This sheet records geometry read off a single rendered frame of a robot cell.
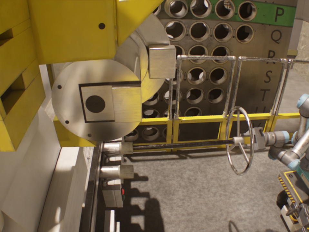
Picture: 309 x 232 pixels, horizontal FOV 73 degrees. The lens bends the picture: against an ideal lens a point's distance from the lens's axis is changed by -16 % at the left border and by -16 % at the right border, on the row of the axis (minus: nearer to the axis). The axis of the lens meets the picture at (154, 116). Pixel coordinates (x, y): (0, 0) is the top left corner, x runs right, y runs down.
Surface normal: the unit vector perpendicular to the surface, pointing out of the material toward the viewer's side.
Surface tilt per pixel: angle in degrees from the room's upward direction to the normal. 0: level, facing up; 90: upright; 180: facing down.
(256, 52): 90
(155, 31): 90
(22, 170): 68
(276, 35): 90
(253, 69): 90
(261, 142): 31
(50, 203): 0
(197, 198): 0
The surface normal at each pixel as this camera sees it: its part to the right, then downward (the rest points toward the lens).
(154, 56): 0.07, 0.55
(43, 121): 0.92, -0.35
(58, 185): 0.00, -0.83
